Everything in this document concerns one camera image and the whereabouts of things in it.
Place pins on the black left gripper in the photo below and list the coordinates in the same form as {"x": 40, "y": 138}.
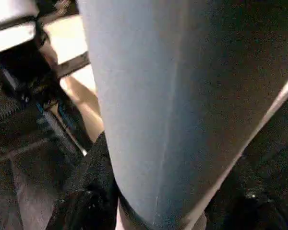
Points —
{"x": 26, "y": 79}

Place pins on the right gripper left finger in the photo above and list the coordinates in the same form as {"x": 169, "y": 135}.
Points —
{"x": 93, "y": 191}

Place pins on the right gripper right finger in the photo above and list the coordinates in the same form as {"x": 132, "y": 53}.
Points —
{"x": 249, "y": 206}

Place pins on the white plastic table leg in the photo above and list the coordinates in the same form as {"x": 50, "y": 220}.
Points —
{"x": 158, "y": 95}

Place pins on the black mat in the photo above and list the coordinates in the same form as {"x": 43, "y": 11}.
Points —
{"x": 19, "y": 191}

